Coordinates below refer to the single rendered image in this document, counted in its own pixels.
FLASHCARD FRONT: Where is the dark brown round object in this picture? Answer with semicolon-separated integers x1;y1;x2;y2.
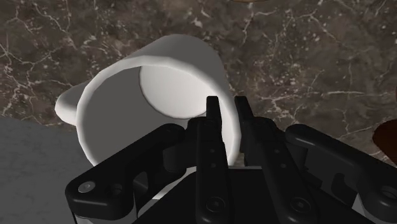
372;118;397;156

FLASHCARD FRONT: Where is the white mug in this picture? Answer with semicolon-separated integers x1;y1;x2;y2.
54;33;242;168

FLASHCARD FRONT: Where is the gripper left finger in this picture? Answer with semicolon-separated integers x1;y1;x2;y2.
64;95;232;224

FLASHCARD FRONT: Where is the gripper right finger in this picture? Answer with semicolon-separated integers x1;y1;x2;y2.
233;95;397;224

